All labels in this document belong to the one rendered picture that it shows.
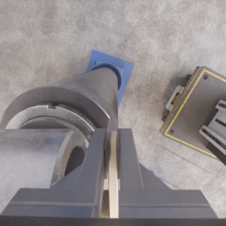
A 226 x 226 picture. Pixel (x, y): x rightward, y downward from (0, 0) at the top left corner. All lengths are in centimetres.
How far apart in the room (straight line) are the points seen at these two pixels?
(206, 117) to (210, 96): 19
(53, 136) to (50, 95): 13
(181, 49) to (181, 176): 150
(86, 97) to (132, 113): 156
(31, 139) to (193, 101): 149
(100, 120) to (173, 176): 208
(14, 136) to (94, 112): 13
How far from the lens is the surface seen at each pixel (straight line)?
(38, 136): 17
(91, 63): 173
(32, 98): 30
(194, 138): 172
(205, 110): 166
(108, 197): 18
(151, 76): 177
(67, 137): 16
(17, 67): 202
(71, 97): 27
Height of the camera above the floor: 172
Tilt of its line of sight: 73 degrees down
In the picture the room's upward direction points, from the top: 175 degrees counter-clockwise
